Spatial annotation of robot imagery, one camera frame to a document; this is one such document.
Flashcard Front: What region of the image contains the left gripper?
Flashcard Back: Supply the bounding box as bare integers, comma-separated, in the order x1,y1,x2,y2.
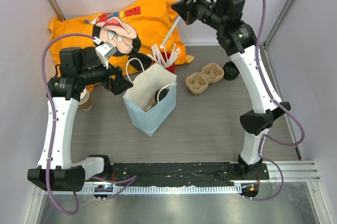
77,55,133,94

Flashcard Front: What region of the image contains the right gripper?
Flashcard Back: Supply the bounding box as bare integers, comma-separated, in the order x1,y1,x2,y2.
172,0,225,31

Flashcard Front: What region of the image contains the single straw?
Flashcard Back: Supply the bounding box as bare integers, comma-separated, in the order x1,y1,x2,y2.
160,15,181,48

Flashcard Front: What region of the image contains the light blue paper bag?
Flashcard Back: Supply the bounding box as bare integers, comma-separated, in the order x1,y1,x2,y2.
123,63,177,137

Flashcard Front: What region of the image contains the pulp cup carrier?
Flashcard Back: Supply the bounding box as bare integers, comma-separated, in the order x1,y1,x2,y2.
145,99,157,112
185,63,224,94

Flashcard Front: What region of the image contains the single black cup lid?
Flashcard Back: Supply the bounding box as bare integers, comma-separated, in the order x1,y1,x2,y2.
154,89,169,103

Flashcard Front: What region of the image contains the stack of black lids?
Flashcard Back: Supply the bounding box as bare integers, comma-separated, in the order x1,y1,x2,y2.
223,61,240,81

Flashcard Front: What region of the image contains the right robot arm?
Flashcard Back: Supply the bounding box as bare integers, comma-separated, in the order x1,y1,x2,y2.
171,0,291,179

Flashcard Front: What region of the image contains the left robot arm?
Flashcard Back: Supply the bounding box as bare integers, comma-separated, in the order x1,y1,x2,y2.
27,44,133,192

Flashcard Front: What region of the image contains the stack of paper cups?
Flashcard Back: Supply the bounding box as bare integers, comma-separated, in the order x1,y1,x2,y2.
78,88,92,110

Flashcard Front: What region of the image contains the orange cartoon t-shirt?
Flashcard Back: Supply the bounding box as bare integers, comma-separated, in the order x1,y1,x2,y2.
47,0,195,93

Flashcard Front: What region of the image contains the red ribbed cup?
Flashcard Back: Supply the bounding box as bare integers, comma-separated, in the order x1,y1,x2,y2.
161,52,175,74

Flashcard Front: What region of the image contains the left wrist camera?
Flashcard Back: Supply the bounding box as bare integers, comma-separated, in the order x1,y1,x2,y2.
95,42,117,69

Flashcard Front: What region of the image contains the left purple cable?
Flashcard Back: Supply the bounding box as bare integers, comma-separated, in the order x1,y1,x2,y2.
41,33,137,216

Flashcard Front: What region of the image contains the purple cable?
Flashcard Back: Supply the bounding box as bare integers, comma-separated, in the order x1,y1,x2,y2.
204,0,305,201
41,33,137,216

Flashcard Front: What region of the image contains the slotted cable duct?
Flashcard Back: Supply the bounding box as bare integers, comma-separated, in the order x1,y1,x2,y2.
43,184,243,196

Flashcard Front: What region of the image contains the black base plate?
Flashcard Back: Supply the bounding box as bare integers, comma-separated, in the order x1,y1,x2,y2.
97,162,270,187

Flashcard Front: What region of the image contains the right aluminium frame post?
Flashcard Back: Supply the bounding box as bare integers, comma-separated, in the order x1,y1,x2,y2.
263,0,295,48

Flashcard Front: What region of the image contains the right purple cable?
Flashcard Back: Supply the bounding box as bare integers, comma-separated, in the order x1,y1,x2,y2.
204,0,305,201

